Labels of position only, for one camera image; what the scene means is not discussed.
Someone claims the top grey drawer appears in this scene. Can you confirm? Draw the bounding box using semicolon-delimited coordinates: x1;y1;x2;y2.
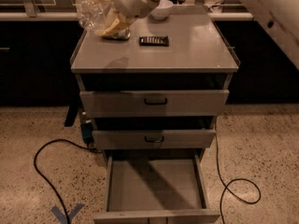
80;90;229;118

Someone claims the clear plastic water bottle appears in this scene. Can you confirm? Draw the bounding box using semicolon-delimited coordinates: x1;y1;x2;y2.
78;0;116;32

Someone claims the white bowl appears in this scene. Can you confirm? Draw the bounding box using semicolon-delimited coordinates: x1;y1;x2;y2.
150;0;174;20

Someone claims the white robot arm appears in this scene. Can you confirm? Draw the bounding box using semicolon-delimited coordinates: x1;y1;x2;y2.
81;0;299;66

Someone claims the black cable right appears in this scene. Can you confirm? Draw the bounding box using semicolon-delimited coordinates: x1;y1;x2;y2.
214;121;262;224

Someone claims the grey drawer cabinet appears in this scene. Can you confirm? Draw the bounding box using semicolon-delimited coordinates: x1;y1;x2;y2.
69;5;241;224

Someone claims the blue tape floor mark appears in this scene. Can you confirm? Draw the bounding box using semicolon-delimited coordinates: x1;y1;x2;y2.
51;203;84;224

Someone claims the black chocolate bar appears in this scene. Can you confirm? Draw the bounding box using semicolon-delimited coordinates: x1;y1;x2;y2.
139;36;169;47

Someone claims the blue power adapter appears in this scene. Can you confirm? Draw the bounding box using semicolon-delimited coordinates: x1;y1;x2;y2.
80;122;93;145

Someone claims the middle grey drawer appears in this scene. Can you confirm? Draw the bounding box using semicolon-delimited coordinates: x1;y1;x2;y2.
93;129;216;149

